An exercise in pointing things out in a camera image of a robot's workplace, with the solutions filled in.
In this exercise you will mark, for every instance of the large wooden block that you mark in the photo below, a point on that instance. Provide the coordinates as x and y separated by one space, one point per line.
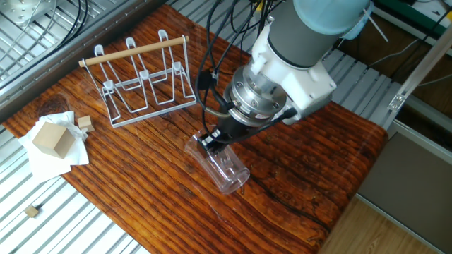
53 139

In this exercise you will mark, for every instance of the small wooden cube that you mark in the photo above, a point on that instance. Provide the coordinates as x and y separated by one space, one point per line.
32 210
85 124

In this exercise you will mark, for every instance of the crumpled white paper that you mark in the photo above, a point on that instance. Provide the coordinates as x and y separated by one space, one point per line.
49 166

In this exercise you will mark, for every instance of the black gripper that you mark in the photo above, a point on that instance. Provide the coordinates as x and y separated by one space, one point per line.
232 128

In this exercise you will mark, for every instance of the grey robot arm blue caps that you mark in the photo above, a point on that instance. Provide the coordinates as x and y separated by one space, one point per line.
304 49

